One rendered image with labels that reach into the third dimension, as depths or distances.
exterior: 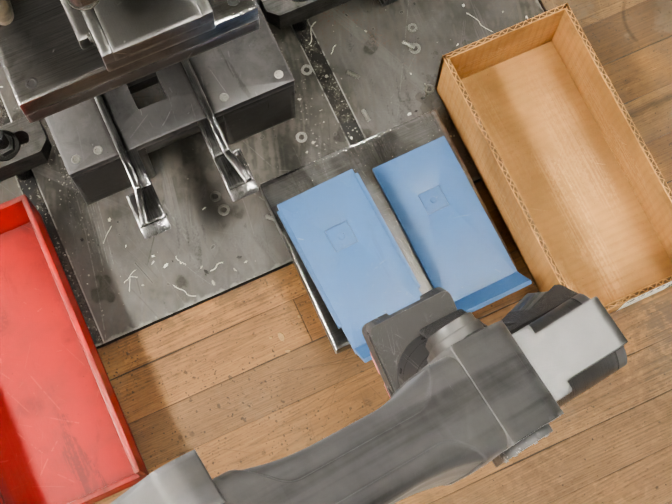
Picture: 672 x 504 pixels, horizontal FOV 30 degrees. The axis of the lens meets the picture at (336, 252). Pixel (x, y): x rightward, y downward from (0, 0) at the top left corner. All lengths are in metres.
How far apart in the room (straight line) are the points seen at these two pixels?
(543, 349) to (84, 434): 0.43
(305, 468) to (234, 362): 0.44
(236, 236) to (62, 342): 0.17
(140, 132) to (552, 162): 0.36
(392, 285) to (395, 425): 0.35
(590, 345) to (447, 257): 0.29
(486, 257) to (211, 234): 0.24
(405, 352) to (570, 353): 0.14
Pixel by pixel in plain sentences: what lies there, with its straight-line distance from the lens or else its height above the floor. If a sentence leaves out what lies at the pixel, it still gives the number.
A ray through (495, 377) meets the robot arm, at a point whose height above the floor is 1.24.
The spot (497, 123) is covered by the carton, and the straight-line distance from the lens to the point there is 1.13.
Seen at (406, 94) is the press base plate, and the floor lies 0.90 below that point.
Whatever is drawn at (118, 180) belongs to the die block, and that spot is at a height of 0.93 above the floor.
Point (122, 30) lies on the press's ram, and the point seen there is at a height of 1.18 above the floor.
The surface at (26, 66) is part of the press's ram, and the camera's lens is 0.91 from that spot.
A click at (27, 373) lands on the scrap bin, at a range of 1.09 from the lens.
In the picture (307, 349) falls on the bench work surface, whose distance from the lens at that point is 1.07.
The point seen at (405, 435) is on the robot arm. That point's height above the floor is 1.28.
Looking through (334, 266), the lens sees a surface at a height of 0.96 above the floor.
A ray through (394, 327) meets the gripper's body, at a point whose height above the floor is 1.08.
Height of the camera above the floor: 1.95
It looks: 75 degrees down
